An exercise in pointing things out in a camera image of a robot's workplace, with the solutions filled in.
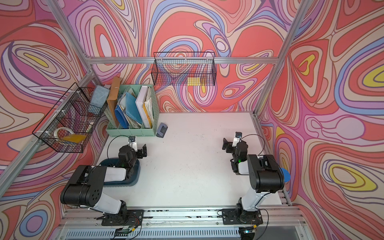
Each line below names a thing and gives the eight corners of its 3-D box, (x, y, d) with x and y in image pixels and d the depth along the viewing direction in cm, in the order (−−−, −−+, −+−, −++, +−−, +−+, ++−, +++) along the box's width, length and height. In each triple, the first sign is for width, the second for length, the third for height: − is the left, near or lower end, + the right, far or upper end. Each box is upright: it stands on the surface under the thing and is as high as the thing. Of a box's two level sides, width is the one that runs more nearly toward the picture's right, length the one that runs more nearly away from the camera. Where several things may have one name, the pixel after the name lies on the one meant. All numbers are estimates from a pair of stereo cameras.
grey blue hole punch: (156, 137, 107) (155, 133, 104) (161, 125, 114) (160, 122, 111) (163, 138, 106) (163, 134, 104) (168, 126, 113) (167, 123, 111)
